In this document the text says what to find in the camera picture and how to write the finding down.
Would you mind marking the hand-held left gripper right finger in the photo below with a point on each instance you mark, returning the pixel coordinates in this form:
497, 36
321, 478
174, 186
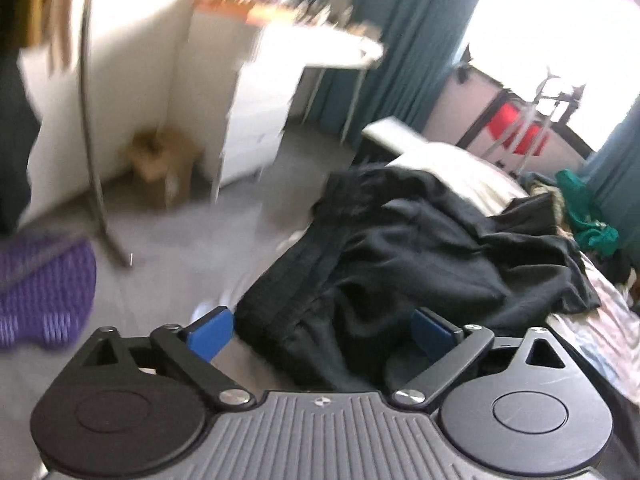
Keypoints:
429, 330

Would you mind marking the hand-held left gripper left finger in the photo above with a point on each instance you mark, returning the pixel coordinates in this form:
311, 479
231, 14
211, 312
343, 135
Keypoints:
212, 331

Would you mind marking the black garment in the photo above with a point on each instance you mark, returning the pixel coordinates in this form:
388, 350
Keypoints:
400, 255

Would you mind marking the hanging dark clothes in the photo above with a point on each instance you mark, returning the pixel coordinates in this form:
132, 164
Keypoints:
12, 90

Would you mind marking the bed with light sheet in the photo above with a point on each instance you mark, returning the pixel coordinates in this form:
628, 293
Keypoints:
560, 280

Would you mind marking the purple knitted mat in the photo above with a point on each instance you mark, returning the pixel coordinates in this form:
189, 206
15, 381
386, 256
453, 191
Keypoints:
42, 292

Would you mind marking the cardboard box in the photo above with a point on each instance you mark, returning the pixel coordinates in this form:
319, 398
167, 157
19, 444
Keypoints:
162, 162

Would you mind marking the green garment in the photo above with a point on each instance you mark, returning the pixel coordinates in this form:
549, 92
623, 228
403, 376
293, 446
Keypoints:
585, 210

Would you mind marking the red chair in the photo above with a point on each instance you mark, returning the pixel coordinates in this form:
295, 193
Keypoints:
517, 127

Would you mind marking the white drawer cabinet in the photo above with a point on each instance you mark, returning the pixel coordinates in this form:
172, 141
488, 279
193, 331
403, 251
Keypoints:
237, 100

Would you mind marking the metal tripod stand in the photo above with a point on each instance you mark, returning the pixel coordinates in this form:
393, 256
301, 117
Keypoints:
537, 120

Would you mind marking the grey metal rack pole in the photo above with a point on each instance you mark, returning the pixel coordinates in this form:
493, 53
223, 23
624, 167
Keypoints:
92, 125

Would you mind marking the teal curtain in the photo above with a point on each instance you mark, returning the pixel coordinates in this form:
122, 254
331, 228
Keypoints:
395, 40
616, 160

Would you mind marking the white folding table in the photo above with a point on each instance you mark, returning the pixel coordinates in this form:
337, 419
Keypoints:
330, 55

